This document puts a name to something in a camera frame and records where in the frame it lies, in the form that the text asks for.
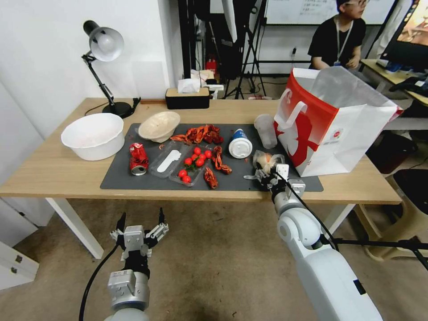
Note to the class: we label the wooden side table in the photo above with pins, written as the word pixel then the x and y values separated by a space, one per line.
pixel 384 75

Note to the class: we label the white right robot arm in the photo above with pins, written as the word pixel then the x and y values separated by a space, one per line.
pixel 321 267

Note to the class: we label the beige plastic stool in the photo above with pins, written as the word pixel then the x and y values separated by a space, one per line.
pixel 391 217

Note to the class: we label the black tripod leg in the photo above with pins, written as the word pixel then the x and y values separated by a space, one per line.
pixel 381 243

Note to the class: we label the black monitor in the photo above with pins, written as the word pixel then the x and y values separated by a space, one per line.
pixel 406 36

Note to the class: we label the white plastic spoon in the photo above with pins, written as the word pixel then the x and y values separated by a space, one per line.
pixel 169 161

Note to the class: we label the person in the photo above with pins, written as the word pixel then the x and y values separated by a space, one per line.
pixel 337 36

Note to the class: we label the whiteboard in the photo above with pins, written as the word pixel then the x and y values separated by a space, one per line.
pixel 301 11

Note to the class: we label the clear disposable takeout box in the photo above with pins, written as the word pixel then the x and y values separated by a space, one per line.
pixel 174 167

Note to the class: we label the crushed red soda can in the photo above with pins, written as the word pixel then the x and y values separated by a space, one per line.
pixel 138 158

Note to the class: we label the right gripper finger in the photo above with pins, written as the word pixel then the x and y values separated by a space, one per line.
pixel 259 176
pixel 270 169

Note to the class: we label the black bag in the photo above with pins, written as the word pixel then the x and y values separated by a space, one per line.
pixel 391 150

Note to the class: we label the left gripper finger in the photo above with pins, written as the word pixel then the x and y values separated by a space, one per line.
pixel 120 225
pixel 160 230

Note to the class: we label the food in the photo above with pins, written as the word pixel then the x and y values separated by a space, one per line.
pixel 264 158

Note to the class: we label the beige paper bowl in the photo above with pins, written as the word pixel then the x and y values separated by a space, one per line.
pixel 158 127

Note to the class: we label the blue white paper cup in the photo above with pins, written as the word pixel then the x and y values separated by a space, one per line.
pixel 240 145

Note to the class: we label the white table leg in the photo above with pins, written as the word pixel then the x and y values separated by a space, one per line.
pixel 341 217
pixel 77 227

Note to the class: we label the clear plastic cup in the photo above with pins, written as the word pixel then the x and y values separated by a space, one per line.
pixel 266 130

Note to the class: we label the white cabinet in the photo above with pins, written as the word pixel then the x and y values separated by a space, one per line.
pixel 16 240

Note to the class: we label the red white delivery bag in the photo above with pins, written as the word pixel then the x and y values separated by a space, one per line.
pixel 334 133

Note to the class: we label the black tripod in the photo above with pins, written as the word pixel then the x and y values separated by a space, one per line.
pixel 249 57

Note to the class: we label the large white plastic bowl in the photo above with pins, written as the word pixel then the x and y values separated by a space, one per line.
pixel 93 137

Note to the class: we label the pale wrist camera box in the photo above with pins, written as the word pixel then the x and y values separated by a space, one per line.
pixel 283 170
pixel 134 237

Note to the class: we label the black tissue box wooden lid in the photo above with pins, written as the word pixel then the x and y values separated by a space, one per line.
pixel 187 98

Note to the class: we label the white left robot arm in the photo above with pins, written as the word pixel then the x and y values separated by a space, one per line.
pixel 128 301

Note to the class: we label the white tissue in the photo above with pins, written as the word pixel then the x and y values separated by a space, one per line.
pixel 188 85

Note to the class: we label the dark grey table mat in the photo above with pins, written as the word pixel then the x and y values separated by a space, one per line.
pixel 234 177

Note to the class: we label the black desk lamp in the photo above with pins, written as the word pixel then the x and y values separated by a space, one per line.
pixel 106 43

